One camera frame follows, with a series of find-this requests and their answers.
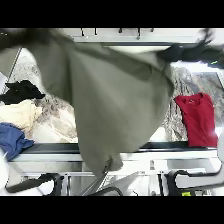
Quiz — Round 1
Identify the grey-green T-shirt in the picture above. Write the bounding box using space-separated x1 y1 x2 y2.
0 28 176 177

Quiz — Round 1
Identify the red T-shirt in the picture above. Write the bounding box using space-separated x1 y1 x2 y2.
173 92 220 149

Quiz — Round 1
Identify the black garment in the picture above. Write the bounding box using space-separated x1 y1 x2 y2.
0 79 46 105

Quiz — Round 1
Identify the cream garment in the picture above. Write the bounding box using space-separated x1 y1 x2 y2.
0 99 44 135

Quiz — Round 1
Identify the blue garment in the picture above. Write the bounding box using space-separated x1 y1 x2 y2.
0 122 36 162

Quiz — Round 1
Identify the silver frame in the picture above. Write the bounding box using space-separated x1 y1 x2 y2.
6 149 224 197

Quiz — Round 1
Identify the black cable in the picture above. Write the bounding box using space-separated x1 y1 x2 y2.
87 186 125 197

